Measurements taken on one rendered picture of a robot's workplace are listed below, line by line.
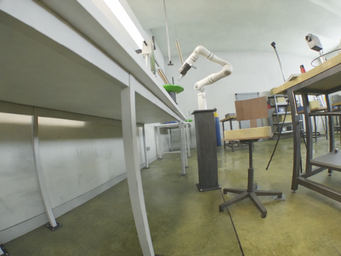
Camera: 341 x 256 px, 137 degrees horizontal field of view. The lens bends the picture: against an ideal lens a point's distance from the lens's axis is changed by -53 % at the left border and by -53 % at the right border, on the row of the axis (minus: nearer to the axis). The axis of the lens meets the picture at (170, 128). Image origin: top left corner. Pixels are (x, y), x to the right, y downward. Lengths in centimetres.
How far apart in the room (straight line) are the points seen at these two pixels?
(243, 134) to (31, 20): 109
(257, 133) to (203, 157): 69
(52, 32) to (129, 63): 29
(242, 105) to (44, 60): 146
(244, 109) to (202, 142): 54
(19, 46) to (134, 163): 53
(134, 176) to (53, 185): 95
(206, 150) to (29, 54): 148
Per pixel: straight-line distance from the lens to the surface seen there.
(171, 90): 131
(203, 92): 159
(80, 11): 34
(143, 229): 63
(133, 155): 51
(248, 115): 144
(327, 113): 135
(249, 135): 101
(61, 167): 139
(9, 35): 45
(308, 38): 139
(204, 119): 147
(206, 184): 157
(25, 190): 123
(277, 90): 151
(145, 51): 86
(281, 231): 101
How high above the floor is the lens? 63
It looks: 3 degrees up
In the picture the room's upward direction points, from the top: 5 degrees counter-clockwise
